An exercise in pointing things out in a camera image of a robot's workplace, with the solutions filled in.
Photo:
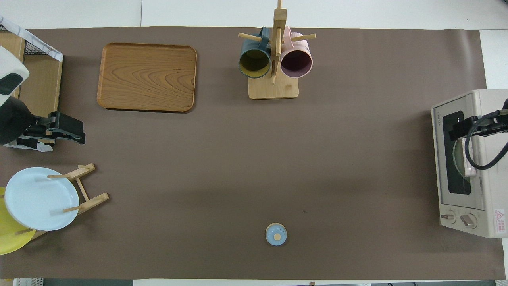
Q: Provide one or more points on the light blue plate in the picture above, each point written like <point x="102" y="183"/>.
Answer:
<point x="39" y="200"/>

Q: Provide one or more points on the wooden shelf box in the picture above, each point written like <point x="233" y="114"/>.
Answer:
<point x="43" y="87"/>

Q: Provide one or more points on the beige oven knob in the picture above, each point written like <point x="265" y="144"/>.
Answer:
<point x="469" y="221"/>
<point x="447" y="217"/>

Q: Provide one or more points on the dark blue mug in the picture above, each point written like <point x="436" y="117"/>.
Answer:
<point x="254" y="63"/>

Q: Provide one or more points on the white marbled sheet strip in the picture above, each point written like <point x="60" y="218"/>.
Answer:
<point x="39" y="43"/>

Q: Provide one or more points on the wooden plate rack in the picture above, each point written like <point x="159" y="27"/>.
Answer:
<point x="95" y="200"/>

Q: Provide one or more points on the wooden serving tray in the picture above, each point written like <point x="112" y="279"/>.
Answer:
<point x="147" y="77"/>

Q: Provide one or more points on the white plastic sheet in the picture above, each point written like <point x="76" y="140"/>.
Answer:
<point x="43" y="147"/>

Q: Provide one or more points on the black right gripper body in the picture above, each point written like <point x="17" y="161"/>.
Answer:
<point x="462" y="128"/>

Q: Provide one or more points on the white slotted crate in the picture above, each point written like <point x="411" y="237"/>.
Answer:
<point x="27" y="282"/>

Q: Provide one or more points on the yellow plate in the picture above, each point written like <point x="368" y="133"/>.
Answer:
<point x="10" y="242"/>

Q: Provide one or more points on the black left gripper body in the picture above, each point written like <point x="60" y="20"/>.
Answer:
<point x="71" y="128"/>

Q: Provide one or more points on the small blue lid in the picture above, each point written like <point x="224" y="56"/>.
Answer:
<point x="276" y="234"/>

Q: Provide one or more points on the pink mug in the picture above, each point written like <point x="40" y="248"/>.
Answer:
<point x="295" y="63"/>

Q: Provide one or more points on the brown table cover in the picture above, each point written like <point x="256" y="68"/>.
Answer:
<point x="178" y="198"/>

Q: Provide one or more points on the pale green plate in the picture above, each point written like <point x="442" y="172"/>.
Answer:
<point x="458" y="159"/>

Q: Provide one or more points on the beige toaster oven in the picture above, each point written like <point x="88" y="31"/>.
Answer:
<point x="490" y="190"/>

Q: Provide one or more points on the wooden mug tree stand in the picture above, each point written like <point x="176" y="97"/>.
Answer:
<point x="274" y="89"/>

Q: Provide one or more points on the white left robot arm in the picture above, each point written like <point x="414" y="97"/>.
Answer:
<point x="10" y="75"/>

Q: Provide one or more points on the red warning sticker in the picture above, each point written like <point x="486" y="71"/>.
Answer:
<point x="500" y="220"/>

